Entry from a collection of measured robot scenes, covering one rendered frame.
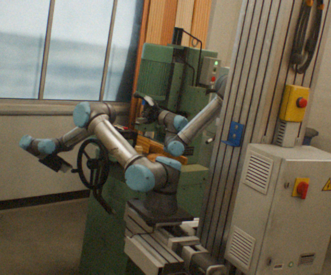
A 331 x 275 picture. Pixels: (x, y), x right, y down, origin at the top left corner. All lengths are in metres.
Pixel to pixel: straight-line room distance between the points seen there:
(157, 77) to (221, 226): 1.06
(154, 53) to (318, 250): 1.39
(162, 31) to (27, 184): 1.79
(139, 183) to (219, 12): 3.48
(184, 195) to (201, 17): 2.31
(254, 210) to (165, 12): 2.97
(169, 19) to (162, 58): 1.83
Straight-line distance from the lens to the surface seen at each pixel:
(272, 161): 1.73
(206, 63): 2.92
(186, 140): 2.29
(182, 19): 4.65
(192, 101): 2.84
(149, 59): 2.75
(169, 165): 2.06
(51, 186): 4.23
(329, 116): 4.80
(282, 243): 1.83
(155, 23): 4.38
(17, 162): 3.98
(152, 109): 2.51
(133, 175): 1.98
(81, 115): 2.18
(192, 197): 3.03
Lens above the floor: 1.57
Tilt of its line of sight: 11 degrees down
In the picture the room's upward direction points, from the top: 10 degrees clockwise
